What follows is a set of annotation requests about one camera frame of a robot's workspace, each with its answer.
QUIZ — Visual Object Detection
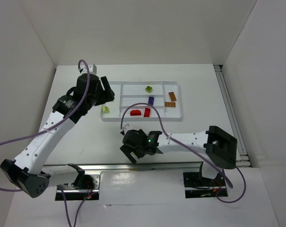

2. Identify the red curved lego piece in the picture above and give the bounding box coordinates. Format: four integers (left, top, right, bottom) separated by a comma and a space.
130, 110, 141, 116

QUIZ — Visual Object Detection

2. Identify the red lego brick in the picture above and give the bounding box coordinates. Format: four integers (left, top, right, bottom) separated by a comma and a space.
143, 108, 151, 117

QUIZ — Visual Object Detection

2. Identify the dark green square lego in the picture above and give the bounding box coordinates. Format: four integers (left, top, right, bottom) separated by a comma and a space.
145, 86, 153, 93

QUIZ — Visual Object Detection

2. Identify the purple lego plate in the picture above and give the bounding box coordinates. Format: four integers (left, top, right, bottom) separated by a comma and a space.
148, 96, 155, 105

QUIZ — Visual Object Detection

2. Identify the orange lego brick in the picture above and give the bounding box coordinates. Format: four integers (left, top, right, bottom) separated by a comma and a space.
168, 92, 177, 102

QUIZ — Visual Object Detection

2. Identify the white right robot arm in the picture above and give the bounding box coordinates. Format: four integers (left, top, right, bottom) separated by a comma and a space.
120, 126, 237, 179

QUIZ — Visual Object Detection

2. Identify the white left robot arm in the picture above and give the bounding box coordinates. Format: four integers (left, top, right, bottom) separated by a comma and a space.
0, 73, 114, 198

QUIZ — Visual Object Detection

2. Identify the white divided sorting tray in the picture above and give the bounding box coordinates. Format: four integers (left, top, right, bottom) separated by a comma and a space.
100, 81, 182, 122

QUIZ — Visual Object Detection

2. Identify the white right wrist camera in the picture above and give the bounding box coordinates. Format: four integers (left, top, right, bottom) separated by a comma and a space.
120, 123, 133, 135

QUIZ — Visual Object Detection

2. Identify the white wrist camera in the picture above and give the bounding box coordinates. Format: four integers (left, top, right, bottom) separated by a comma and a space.
120, 123, 133, 135
79, 64, 97, 75

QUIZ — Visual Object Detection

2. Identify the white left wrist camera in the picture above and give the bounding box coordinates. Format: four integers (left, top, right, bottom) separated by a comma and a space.
79, 64, 97, 75

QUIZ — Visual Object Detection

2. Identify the aluminium rail front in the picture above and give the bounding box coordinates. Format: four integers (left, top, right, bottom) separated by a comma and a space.
42, 161, 205, 173

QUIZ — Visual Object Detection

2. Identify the aluminium rail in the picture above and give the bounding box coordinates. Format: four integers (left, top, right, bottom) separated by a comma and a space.
42, 161, 205, 173
213, 65, 252, 167

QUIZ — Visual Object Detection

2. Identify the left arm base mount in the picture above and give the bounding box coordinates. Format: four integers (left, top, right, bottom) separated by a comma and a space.
53, 164, 101, 201

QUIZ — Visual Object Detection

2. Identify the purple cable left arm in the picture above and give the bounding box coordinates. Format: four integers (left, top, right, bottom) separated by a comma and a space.
0, 60, 91, 227

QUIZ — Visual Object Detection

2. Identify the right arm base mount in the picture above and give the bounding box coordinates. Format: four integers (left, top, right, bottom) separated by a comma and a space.
183, 166, 228, 199

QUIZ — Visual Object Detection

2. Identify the aluminium rail right side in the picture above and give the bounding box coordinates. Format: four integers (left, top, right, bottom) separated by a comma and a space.
213, 65, 252, 167

